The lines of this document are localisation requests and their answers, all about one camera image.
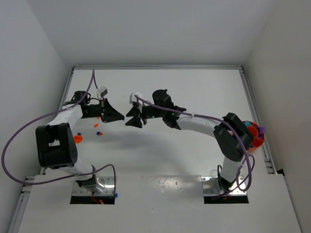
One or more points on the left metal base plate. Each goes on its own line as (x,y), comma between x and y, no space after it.
(100,186)

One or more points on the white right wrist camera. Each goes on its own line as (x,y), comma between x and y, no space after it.
(135,98)

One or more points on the orange round lego piece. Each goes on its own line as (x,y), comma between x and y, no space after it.
(78,139)

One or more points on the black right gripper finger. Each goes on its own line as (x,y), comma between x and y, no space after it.
(134,112)
(136,122)

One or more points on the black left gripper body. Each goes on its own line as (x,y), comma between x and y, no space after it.
(103,110)

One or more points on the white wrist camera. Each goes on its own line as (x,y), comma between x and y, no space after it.
(101,92)
(135,98)

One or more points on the orange divided round container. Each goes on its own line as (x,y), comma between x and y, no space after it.
(258,138)

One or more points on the large teal lego brick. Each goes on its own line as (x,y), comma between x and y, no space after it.
(247,123)

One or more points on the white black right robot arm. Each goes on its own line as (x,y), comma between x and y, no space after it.
(231,134)

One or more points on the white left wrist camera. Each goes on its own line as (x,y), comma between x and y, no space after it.
(101,92)

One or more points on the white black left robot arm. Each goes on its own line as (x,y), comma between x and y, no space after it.
(55,142)

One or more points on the purple stepped lego brick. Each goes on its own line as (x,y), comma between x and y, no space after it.
(261,130)

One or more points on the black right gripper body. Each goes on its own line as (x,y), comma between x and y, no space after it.
(141,114)

